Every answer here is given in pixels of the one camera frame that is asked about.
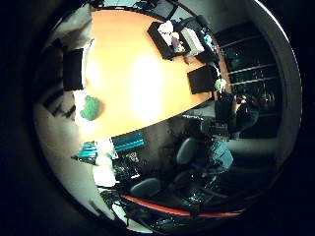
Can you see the green plush toy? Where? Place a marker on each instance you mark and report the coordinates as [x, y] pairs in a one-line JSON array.
[[91, 108]]

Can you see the black tray with toys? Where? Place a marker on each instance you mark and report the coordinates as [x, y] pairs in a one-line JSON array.
[[162, 41]]

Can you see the blue plastic crate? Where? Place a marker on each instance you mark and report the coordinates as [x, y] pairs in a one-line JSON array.
[[129, 141], [87, 152]]

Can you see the gray office chair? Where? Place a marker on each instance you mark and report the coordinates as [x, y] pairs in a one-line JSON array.
[[187, 150], [146, 187]]

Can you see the red bar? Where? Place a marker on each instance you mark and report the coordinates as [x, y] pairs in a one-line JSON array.
[[170, 209]]

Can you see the black square box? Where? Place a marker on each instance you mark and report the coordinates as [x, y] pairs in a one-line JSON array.
[[201, 79]]

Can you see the seated person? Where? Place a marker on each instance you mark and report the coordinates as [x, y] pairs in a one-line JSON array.
[[223, 154]]

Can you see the white ribbed tray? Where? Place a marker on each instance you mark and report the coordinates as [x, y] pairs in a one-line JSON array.
[[193, 41]]

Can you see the dark storage shelf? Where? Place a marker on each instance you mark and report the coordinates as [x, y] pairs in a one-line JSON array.
[[256, 78]]

